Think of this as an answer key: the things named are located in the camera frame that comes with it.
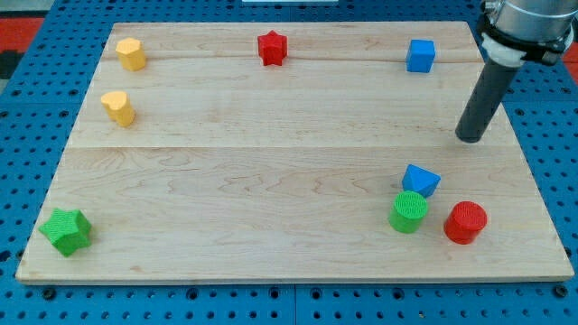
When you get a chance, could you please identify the yellow hexagon block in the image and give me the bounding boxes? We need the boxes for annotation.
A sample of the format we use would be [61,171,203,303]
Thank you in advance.
[116,38,146,71]

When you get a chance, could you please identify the green star block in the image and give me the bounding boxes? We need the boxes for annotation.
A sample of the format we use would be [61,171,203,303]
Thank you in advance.
[39,209,92,257]

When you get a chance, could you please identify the red star block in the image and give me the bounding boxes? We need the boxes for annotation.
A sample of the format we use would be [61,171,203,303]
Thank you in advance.
[256,30,288,66]

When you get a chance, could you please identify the green cylinder block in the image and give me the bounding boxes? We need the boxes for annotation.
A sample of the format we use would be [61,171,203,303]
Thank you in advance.
[388,190,429,234]

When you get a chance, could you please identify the blue cube block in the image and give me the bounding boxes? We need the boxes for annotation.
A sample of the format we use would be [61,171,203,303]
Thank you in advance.
[406,39,436,73]

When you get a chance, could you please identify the dark grey cylindrical pointer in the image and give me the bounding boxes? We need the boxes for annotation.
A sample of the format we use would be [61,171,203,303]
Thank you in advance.
[455,59,519,144]

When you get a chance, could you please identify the red cylinder block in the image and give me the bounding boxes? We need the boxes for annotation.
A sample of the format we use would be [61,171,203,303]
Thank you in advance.
[443,201,488,245]

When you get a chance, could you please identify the blue triangle block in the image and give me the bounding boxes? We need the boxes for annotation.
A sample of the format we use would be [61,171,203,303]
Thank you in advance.
[401,164,442,199]

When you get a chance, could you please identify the yellow heart block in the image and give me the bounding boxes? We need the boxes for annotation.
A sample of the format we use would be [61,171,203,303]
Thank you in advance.
[100,91,135,127]

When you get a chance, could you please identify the light wooden board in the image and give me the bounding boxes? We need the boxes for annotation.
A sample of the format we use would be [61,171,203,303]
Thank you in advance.
[16,22,573,285]

